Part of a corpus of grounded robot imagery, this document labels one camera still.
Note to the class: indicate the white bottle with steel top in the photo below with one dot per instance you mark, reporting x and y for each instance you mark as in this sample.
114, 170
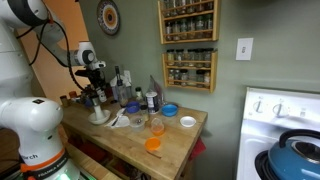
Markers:
98, 112

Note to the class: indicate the white paper napkin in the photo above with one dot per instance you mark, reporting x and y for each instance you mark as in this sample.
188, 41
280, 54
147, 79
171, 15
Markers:
122, 122

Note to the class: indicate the white ceramic bowl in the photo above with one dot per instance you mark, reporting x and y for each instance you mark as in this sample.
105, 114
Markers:
100, 120

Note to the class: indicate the white electric stove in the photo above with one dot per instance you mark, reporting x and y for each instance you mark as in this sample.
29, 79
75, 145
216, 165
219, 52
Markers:
266, 133

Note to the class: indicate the clear bottle with black pump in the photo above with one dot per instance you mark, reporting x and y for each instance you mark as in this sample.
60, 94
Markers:
122, 93

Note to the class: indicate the decorative round wall plate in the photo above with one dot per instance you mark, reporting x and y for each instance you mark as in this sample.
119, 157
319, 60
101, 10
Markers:
108, 16

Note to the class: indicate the light blue bowl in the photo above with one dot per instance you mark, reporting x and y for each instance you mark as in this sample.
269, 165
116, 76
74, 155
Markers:
169, 110

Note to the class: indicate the wooden spice rack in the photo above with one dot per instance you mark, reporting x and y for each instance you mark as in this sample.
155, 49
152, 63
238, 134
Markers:
164, 73
160, 23

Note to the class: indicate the small jar with dark lid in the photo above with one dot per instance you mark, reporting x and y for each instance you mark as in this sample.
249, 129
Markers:
144, 113

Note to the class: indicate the small bottle with dark cap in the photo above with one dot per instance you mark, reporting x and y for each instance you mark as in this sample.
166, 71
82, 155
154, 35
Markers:
139, 96

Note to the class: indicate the jar with orange lid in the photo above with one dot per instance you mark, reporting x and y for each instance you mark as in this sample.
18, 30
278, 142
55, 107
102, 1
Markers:
72, 94

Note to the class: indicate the clear cup with orange base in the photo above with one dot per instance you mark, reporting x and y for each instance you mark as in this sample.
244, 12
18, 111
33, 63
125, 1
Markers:
157, 128

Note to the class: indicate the red cloth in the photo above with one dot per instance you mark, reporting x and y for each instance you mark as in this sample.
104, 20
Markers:
198, 148

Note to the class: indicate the clear plastic container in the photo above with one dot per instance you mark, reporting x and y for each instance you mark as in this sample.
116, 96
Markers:
137, 123

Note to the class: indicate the dark labelled canister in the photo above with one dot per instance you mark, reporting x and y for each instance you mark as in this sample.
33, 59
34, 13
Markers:
152, 103

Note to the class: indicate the white light switch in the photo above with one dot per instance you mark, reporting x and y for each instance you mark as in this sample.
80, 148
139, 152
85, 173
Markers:
244, 49

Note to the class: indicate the blue kettle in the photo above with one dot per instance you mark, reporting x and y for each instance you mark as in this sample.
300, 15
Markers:
293, 163

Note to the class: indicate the glass spice jar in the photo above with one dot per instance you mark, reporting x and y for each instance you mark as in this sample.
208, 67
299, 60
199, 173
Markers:
208, 58
170, 58
189, 58
179, 58
199, 58

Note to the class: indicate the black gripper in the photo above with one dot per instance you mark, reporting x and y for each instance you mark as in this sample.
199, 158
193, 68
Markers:
90, 77

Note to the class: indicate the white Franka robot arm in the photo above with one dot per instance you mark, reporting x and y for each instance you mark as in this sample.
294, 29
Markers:
33, 126

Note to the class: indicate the white wall outlet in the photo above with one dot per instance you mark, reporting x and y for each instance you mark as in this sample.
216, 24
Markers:
127, 76

